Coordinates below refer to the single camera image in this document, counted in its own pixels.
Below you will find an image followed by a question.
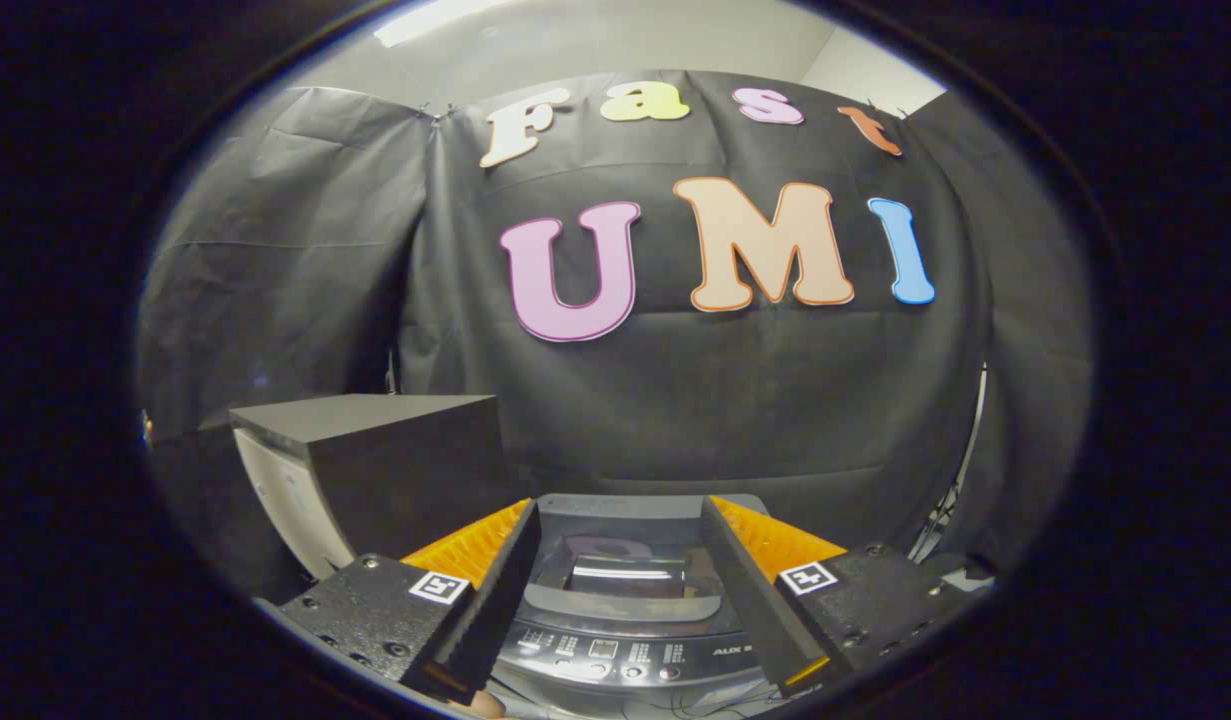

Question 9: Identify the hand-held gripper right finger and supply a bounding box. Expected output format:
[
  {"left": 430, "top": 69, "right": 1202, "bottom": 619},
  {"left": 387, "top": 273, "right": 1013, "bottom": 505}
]
[{"left": 699, "top": 495, "right": 976, "bottom": 699}]

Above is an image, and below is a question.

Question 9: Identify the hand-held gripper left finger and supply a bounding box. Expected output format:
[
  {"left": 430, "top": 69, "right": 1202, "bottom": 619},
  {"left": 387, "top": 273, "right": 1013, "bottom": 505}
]
[{"left": 278, "top": 498, "right": 543, "bottom": 706}]

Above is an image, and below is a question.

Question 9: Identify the grey washing machine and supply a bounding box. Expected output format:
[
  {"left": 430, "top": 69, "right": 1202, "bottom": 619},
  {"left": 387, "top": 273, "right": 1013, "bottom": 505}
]
[{"left": 485, "top": 492, "right": 806, "bottom": 720}]

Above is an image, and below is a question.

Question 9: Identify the dark cabinet with white door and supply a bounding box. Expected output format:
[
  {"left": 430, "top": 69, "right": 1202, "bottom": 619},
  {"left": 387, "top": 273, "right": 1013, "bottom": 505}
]
[{"left": 227, "top": 393, "right": 509, "bottom": 581}]

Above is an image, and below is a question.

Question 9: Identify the black backdrop cloth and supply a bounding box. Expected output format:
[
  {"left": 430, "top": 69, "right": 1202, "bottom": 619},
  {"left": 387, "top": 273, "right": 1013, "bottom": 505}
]
[{"left": 138, "top": 70, "right": 1094, "bottom": 576}]

